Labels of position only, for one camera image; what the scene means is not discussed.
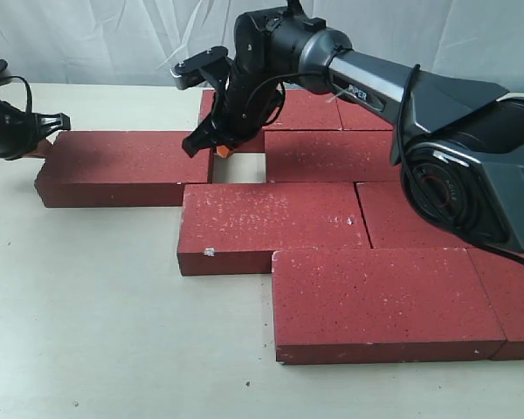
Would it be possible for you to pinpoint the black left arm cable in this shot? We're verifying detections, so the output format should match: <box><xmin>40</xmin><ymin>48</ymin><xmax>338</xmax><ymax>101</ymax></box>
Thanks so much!
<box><xmin>0</xmin><ymin>76</ymin><xmax>34</xmax><ymax>119</ymax></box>

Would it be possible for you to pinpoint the white fabric backdrop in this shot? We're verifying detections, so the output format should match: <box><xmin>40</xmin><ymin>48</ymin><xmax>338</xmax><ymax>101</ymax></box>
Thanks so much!
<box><xmin>0</xmin><ymin>1</ymin><xmax>524</xmax><ymax>92</ymax></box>

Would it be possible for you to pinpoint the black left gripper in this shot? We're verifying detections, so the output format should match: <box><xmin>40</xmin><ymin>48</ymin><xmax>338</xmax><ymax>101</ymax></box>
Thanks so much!
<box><xmin>0</xmin><ymin>100</ymin><xmax>72</xmax><ymax>161</ymax></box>

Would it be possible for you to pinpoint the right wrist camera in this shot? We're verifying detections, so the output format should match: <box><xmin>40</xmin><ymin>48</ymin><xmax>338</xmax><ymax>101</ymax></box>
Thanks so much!
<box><xmin>170</xmin><ymin>45</ymin><xmax>231</xmax><ymax>90</ymax></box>

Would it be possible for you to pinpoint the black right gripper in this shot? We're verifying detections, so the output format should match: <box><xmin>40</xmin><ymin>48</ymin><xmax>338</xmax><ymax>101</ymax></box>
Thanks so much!
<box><xmin>182</xmin><ymin>65</ymin><xmax>284</xmax><ymax>158</ymax></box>

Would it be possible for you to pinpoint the speckled white-flecked red brick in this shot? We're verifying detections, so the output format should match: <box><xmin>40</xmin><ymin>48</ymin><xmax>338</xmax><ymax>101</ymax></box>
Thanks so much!
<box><xmin>177</xmin><ymin>182</ymin><xmax>370</xmax><ymax>276</ymax></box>

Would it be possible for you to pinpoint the angled red brick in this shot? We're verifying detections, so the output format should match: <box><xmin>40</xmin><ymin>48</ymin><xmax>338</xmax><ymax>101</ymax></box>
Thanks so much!
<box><xmin>265</xmin><ymin>131</ymin><xmax>399</xmax><ymax>182</ymax></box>

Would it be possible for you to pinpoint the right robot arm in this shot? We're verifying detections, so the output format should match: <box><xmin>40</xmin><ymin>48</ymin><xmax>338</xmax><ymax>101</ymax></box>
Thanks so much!
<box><xmin>172</xmin><ymin>1</ymin><xmax>524</xmax><ymax>253</ymax></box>

